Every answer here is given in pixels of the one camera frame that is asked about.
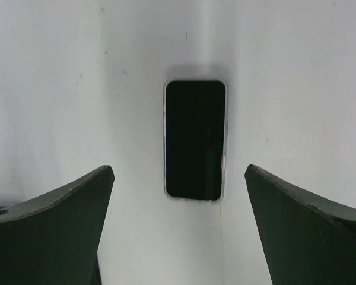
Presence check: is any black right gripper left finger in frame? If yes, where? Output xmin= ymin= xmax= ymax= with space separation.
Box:
xmin=0 ymin=166 xmax=115 ymax=284

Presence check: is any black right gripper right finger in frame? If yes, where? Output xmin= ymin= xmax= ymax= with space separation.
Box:
xmin=244 ymin=164 xmax=356 ymax=284

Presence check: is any blue smartphone black screen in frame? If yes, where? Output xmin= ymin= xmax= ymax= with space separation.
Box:
xmin=165 ymin=80 xmax=226 ymax=200

